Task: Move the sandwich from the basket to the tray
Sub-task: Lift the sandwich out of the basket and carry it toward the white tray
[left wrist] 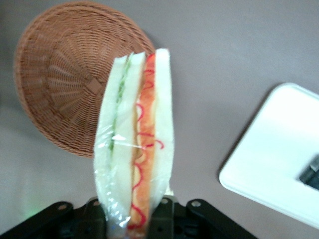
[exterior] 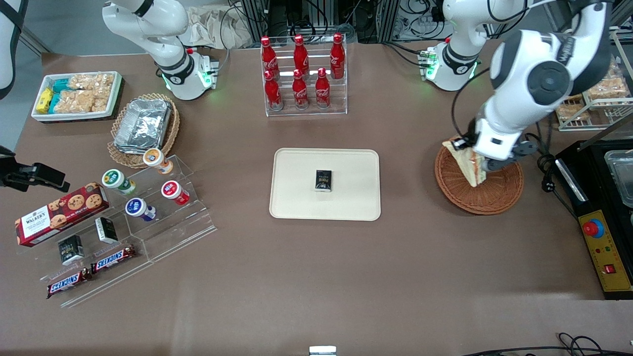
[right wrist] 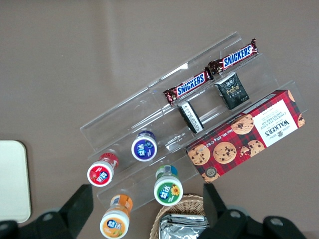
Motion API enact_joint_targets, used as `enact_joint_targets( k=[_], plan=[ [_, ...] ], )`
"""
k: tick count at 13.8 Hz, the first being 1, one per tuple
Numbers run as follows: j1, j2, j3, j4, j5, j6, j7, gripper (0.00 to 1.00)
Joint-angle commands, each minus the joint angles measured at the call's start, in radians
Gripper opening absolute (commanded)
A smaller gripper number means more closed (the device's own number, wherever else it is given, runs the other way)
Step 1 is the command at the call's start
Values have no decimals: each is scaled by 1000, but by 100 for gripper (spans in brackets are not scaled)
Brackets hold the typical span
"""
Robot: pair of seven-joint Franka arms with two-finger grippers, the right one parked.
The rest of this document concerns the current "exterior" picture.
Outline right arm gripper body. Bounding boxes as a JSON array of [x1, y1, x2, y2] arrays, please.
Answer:
[[0, 146, 19, 191]]

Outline triangle sandwich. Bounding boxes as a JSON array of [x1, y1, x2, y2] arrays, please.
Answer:
[[442, 140, 489, 188]]

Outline brown round wicker basket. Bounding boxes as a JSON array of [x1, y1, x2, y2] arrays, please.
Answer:
[[434, 144, 525, 216]]

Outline white rectangular snack tray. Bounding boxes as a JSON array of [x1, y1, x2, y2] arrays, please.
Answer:
[[31, 71, 123, 122]]

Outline pale oval wicker tray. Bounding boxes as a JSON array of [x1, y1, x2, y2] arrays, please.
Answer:
[[107, 92, 181, 170]]

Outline cream plastic serving tray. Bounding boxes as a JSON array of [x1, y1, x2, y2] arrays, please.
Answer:
[[269, 148, 382, 222]]

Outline red Walkers cookie box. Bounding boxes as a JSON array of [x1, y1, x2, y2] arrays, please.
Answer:
[[14, 182, 110, 247]]

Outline green lid cup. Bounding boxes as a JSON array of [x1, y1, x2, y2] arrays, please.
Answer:
[[101, 169, 136, 195]]

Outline yellow snack packet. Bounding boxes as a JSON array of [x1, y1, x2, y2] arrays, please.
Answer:
[[36, 88, 54, 114]]

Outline bagged cracker snack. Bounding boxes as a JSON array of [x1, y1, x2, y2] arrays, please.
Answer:
[[588, 62, 632, 100], [557, 96, 590, 123]]

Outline blue lid cup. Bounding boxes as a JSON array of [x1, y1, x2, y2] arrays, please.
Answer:
[[125, 198, 157, 222]]

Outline Snickers bar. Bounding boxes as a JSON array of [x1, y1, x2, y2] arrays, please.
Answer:
[[46, 267, 92, 299], [90, 244, 136, 274]]

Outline black machine with yellow panel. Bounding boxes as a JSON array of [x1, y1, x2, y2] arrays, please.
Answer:
[[555, 140, 633, 301]]

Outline orange lid cup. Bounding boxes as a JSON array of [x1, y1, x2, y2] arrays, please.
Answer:
[[143, 148, 175, 175]]

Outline stack of foil trays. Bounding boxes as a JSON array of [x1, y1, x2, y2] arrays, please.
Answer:
[[113, 98, 173, 155]]

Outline red emergency stop button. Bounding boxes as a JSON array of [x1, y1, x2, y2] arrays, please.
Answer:
[[582, 219, 605, 239]]

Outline red lid cup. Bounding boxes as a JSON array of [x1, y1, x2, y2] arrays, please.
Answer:
[[161, 180, 190, 206]]

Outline clear plastic container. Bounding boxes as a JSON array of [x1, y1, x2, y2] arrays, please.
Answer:
[[604, 150, 633, 208]]

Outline clear acrylic bottle rack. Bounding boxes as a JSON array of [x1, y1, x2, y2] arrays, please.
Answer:
[[261, 34, 348, 117]]

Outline clear acrylic tiered stand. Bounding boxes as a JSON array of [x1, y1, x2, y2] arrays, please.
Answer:
[[15, 155, 218, 309]]

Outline red cola bottle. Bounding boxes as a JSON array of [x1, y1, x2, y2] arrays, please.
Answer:
[[330, 33, 346, 80], [315, 67, 331, 109], [260, 36, 280, 80], [293, 34, 310, 77], [292, 69, 310, 110], [264, 70, 284, 111]]

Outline crumpled beige paper bag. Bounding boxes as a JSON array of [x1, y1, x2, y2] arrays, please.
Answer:
[[185, 5, 253, 49]]

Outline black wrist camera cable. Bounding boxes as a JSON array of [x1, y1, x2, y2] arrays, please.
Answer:
[[451, 67, 493, 141]]

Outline black power plug cable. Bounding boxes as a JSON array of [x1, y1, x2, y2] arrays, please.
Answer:
[[541, 159, 579, 218]]

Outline white wire snack rack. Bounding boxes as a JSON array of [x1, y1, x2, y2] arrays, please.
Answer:
[[556, 27, 633, 132]]

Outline black arm base cables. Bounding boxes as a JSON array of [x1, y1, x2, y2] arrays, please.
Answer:
[[383, 42, 427, 67]]

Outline black cable bundle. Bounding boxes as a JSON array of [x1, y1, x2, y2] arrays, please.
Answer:
[[396, 0, 446, 41]]

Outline black looped floor cable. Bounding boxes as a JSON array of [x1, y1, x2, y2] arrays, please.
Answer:
[[460, 332, 633, 356]]

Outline aluminium equipment frame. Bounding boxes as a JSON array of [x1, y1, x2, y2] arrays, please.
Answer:
[[237, 0, 401, 44]]

